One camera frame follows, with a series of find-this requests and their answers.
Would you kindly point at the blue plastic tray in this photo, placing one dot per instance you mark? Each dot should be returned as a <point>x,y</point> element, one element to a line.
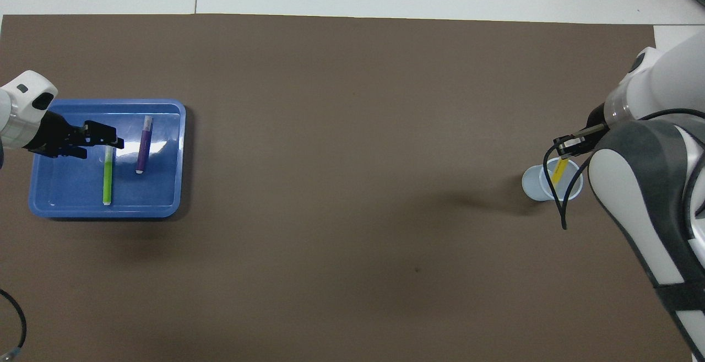
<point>160,196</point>

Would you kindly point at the brown table mat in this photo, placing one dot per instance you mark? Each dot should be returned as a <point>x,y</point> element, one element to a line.
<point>352,213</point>

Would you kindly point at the translucent plastic cup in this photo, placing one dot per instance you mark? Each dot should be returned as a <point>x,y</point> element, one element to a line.
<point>533,185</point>

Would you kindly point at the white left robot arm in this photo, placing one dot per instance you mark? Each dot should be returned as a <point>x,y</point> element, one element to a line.
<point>19,114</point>

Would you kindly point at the green marker pen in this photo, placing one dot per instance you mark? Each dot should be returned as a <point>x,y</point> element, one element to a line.
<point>107,180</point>

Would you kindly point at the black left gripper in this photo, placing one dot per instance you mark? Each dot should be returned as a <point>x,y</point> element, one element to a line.
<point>55,139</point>

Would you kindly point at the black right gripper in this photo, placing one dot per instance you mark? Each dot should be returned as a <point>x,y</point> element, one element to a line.
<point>597,125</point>

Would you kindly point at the yellow marker pen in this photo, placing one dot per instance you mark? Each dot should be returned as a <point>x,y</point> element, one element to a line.
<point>559,172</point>

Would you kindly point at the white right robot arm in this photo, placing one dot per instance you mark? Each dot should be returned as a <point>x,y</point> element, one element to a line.
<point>655,185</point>

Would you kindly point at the purple marker pen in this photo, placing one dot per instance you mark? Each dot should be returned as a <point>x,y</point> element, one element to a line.
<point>144,147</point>

